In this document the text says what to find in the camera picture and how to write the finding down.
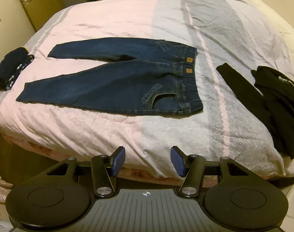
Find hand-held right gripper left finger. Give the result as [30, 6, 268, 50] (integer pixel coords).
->
[46, 146, 126, 198]

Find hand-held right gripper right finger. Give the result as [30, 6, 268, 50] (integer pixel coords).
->
[170, 146, 249, 197]

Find blue denim jeans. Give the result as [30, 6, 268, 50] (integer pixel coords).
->
[16, 37, 204, 116]

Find navy fleece garment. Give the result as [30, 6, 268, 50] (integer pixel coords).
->
[0, 47, 35, 91]

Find pink grey striped duvet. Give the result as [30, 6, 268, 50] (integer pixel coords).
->
[0, 0, 294, 182]

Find black garment with white print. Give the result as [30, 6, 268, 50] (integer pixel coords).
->
[251, 65, 294, 160]

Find cream padded headboard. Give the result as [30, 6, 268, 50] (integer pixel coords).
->
[247, 0, 294, 62]

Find brown wooden door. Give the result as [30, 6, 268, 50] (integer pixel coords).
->
[13, 0, 65, 32]

